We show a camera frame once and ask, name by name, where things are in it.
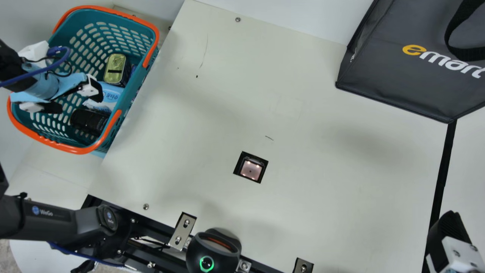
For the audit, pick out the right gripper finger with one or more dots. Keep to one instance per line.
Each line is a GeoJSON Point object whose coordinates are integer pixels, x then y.
{"type": "Point", "coordinates": [452, 231]}

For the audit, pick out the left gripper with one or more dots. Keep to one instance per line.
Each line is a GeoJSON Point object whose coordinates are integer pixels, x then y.
{"type": "Point", "coordinates": [41, 87]}

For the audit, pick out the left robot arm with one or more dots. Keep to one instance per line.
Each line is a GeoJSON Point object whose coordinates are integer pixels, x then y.
{"type": "Point", "coordinates": [57, 223]}

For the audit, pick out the teal shopping basket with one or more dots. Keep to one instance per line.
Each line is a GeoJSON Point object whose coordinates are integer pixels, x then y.
{"type": "Point", "coordinates": [94, 34]}

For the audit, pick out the small square scanner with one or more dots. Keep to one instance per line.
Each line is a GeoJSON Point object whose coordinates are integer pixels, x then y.
{"type": "Point", "coordinates": [251, 167]}

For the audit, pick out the white blue packet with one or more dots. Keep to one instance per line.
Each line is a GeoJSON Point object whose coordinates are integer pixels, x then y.
{"type": "Point", "coordinates": [108, 98]}

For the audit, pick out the gold rectangular tin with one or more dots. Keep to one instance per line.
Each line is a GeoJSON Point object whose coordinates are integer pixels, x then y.
{"type": "Point", "coordinates": [114, 68]}

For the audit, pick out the black strip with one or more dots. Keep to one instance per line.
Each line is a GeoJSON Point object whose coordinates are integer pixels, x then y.
{"type": "Point", "coordinates": [444, 170]}

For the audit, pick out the black device with green light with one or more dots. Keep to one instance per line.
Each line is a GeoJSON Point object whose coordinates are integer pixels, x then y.
{"type": "Point", "coordinates": [212, 252]}

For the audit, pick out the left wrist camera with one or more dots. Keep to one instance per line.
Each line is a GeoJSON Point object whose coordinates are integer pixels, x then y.
{"type": "Point", "coordinates": [35, 50]}

